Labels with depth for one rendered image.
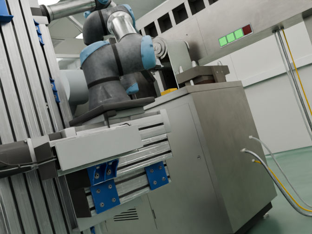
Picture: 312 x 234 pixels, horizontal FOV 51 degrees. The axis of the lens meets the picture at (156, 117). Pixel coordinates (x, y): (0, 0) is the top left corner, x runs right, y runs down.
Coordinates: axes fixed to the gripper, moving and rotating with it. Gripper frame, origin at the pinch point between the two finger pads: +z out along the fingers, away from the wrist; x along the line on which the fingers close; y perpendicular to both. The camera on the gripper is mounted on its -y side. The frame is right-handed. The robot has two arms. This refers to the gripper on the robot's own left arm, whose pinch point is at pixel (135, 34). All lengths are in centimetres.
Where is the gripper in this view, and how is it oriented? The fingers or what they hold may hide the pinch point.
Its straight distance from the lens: 213.9
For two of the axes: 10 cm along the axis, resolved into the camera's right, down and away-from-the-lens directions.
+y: 1.9, -8.2, 5.4
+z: 6.7, 5.1, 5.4
